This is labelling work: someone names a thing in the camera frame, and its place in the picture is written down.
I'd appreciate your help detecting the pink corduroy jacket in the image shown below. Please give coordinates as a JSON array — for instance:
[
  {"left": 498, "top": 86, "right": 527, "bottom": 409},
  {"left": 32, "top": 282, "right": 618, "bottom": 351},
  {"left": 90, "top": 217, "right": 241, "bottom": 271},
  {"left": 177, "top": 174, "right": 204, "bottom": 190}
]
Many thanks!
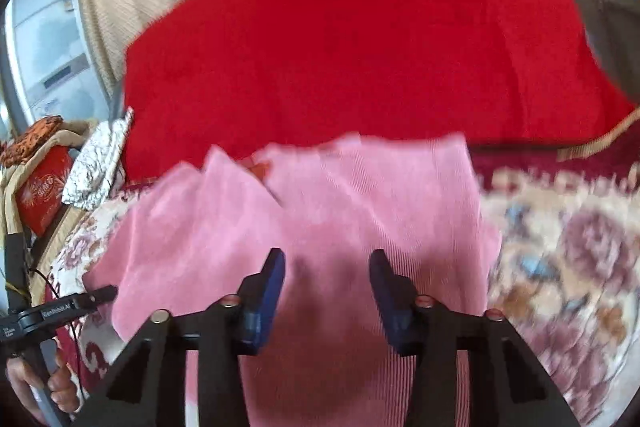
[{"left": 84, "top": 135, "right": 501, "bottom": 426}]

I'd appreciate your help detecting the person's left hand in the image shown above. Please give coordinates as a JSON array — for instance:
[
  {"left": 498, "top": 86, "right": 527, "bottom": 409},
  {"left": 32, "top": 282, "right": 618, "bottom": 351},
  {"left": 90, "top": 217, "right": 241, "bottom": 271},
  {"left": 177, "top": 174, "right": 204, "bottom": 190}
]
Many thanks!
[{"left": 6, "top": 349, "right": 80, "bottom": 426}]

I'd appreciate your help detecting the red gift box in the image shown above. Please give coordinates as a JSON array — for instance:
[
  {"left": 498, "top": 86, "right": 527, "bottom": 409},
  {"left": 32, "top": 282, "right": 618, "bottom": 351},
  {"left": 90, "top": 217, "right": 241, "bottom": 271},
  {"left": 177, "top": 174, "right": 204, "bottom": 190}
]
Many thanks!
[{"left": 16, "top": 145, "right": 74, "bottom": 237}]

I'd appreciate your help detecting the white patterned folded cloth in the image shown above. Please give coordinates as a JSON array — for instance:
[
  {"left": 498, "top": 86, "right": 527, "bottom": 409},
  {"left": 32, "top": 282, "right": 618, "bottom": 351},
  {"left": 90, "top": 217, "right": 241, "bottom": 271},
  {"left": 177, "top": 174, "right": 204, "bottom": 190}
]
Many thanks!
[{"left": 61, "top": 107, "right": 134, "bottom": 211}]

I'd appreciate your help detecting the orange black patterned cloth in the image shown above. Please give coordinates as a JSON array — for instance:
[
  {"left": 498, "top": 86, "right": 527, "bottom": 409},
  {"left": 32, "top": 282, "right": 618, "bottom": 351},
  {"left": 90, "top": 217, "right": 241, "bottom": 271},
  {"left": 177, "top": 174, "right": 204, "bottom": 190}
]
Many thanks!
[{"left": 1, "top": 115, "right": 63, "bottom": 168}]

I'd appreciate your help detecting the silver floral refrigerator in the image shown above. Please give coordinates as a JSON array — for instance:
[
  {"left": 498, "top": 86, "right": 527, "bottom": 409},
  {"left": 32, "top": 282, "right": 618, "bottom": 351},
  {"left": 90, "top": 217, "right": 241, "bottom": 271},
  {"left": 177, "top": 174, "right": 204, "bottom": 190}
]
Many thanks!
[{"left": 1, "top": 0, "right": 110, "bottom": 131}]

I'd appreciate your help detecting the red quilt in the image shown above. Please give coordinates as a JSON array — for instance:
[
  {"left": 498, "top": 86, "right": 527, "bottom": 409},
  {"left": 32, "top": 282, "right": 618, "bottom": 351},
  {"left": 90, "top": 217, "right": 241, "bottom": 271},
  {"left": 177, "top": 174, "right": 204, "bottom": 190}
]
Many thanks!
[{"left": 124, "top": 0, "right": 634, "bottom": 181}]

